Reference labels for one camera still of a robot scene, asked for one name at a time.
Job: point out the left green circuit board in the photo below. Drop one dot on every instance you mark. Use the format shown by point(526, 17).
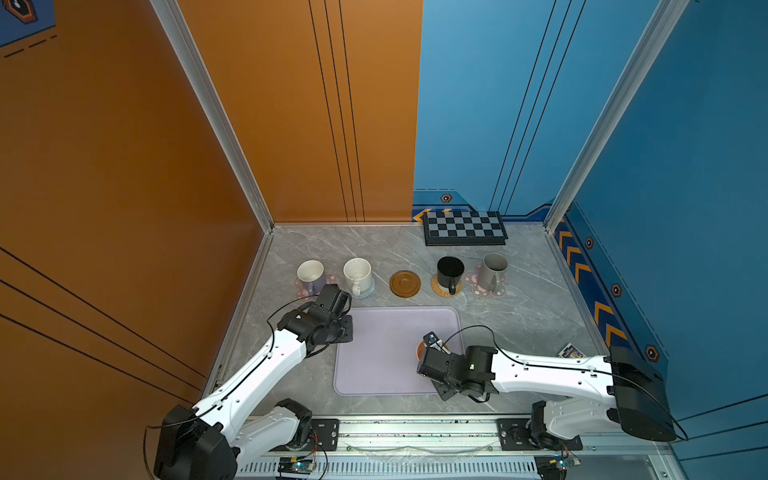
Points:
point(295, 468)

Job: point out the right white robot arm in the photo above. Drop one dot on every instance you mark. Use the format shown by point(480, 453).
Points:
point(591, 394)

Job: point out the white cream mug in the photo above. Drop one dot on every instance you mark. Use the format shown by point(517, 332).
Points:
point(357, 270)

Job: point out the brown wooden round coaster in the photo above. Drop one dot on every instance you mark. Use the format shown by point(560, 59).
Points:
point(405, 284)

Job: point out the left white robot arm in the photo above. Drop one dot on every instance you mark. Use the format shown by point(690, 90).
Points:
point(210, 439)

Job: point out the aluminium corner post right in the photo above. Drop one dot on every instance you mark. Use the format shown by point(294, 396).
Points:
point(655, 35)

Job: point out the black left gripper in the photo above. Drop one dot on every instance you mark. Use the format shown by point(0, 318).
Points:
point(347, 321)

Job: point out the card deck box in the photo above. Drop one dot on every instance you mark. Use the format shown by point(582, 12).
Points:
point(569, 351)

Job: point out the lavender serving tray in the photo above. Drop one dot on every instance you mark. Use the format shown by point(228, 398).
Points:
point(381, 360)

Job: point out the clear glass round coaster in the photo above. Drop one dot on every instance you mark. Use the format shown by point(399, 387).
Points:
point(360, 291)

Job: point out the woven rattan round coaster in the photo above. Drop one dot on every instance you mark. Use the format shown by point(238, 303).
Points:
point(444, 291)

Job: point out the orange mug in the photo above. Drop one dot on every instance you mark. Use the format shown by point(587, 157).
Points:
point(437, 345)

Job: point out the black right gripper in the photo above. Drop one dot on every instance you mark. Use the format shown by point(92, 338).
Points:
point(444, 395)

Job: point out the aluminium corner post left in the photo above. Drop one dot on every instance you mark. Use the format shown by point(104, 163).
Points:
point(176, 29)

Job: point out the black checkered chess board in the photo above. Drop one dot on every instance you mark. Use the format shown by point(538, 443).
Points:
point(463, 228)

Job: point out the right green circuit board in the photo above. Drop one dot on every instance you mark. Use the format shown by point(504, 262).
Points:
point(555, 467)

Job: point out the aluminium corner post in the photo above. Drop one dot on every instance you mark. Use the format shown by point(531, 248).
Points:
point(655, 35)
point(176, 29)

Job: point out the grey mug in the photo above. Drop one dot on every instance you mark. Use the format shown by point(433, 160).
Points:
point(491, 271)

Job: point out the black mug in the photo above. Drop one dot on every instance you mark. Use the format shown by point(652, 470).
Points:
point(449, 273)

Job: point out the pink cherry blossom coaster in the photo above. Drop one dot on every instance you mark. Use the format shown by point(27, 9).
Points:
point(471, 278)

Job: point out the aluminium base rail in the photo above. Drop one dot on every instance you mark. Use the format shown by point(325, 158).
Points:
point(460, 447)

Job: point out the green circuit board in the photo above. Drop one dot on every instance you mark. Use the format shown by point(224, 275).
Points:
point(555, 467)
point(295, 468)

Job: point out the white mug purple handle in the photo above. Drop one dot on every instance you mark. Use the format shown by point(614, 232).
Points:
point(310, 270)

